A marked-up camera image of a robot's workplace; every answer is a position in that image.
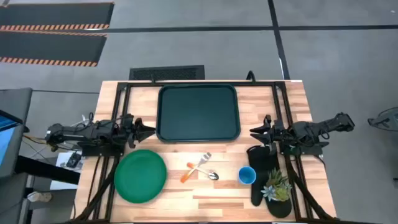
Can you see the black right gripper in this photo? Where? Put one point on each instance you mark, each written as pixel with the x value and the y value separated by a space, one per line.
pixel 275 140

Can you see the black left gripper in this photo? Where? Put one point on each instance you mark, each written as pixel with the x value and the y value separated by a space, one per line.
pixel 136 137

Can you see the green plastic plate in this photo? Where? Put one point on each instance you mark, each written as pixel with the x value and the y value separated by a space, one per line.
pixel 140 176

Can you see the blue plastic cup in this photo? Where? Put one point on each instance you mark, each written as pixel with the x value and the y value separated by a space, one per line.
pixel 244 181

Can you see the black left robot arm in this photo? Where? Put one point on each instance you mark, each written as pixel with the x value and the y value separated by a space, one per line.
pixel 90 132

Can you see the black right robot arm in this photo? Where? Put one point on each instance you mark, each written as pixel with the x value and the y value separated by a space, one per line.
pixel 311 129

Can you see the dark green plastic tray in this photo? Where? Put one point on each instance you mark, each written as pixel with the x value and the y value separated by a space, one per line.
pixel 199 112

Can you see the black oven mitt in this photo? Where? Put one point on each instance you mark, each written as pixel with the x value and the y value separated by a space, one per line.
pixel 261 161

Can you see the succulent plant in black pot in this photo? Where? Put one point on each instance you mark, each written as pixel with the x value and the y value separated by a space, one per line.
pixel 276 186

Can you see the black floor vent grille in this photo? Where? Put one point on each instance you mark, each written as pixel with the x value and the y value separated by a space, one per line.
pixel 166 73

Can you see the black handheld device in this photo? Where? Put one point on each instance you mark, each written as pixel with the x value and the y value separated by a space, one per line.
pixel 74 160

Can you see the white paper sheet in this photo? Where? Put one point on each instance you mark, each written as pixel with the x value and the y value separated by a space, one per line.
pixel 60 159

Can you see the black desk beam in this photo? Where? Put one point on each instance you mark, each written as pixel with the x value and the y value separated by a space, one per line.
pixel 46 169

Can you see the pale plastic bottle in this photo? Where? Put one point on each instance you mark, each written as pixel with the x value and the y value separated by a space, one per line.
pixel 38 196

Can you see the black hazard-striped floor mat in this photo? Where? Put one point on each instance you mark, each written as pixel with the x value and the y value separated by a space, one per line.
pixel 56 14
pixel 46 46

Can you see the computer monitor with blue screen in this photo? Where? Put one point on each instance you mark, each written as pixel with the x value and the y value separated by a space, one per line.
pixel 6 140

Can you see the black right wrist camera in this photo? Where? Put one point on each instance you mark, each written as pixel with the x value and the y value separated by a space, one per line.
pixel 278 124

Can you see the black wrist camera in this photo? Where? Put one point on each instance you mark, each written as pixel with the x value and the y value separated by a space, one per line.
pixel 129 119
pixel 278 124

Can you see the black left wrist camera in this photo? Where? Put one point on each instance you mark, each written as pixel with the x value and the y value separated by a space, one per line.
pixel 129 119

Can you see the black metal table frame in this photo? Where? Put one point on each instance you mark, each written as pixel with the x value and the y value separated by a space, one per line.
pixel 140 84

